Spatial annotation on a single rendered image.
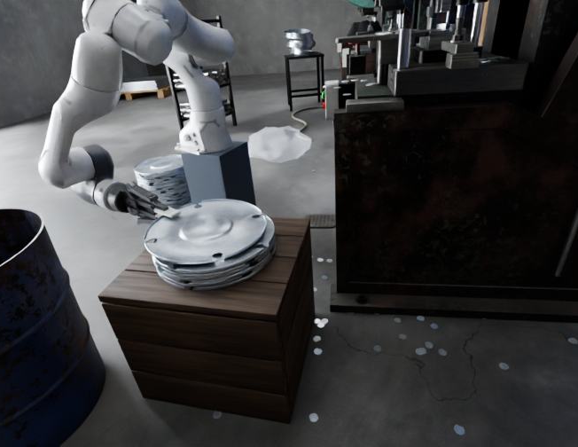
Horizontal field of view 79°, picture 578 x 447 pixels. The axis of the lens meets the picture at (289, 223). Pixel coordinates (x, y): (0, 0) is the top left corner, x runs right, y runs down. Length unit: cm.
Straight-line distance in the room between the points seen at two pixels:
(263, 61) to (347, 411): 747
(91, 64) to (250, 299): 64
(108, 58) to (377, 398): 103
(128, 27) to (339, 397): 102
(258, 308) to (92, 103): 64
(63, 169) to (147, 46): 39
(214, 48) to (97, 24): 36
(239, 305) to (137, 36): 65
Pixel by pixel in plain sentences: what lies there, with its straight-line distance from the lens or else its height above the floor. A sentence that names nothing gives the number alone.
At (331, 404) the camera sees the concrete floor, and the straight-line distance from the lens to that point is 98.
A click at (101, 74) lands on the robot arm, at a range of 98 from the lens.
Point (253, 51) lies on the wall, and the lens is 803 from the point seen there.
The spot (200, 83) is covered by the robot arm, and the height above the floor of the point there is 68.
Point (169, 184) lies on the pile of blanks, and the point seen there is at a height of 16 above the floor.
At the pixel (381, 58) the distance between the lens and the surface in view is 114.
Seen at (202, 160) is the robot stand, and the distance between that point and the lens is 131.
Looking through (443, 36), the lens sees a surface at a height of 76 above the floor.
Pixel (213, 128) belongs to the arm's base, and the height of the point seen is 53.
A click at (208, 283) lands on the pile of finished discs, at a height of 36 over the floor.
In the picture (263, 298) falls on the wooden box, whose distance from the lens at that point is 72.
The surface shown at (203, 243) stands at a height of 41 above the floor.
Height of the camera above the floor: 82
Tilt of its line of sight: 29 degrees down
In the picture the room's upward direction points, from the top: 5 degrees counter-clockwise
